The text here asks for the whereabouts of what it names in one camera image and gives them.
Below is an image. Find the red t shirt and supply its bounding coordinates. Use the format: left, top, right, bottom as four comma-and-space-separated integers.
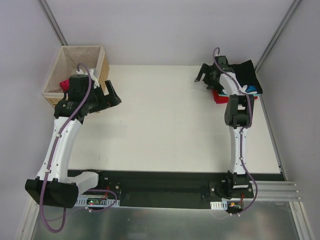
211, 89, 230, 104

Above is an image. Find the pink t shirt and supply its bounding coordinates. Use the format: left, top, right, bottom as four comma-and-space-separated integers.
59, 79, 70, 93

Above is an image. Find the wicker basket with liner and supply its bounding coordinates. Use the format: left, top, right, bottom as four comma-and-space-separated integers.
42, 45, 110, 107

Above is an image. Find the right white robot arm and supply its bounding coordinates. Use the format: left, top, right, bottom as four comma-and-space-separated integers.
194, 55, 255, 200

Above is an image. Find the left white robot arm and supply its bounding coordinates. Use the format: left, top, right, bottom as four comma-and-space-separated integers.
25, 74, 122, 209

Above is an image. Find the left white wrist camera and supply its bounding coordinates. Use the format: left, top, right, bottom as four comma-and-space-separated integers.
75, 68, 100, 89

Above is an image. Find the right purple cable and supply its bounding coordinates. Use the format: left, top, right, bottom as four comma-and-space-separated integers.
212, 47, 259, 220

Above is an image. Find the purple cable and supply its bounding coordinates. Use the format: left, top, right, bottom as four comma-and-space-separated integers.
212, 47, 259, 220
38, 62, 118, 233

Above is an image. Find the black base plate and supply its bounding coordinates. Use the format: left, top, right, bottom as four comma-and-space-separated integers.
67, 169, 256, 208

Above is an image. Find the left aluminium frame post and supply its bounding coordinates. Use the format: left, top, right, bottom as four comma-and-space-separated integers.
37, 0, 69, 46

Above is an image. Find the aluminium frame post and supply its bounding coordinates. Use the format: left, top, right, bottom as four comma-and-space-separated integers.
37, 0, 69, 46
254, 0, 303, 73

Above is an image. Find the right aluminium frame post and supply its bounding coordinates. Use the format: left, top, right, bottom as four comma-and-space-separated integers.
254, 0, 303, 73

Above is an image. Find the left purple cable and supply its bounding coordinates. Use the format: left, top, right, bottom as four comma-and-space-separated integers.
38, 62, 118, 233

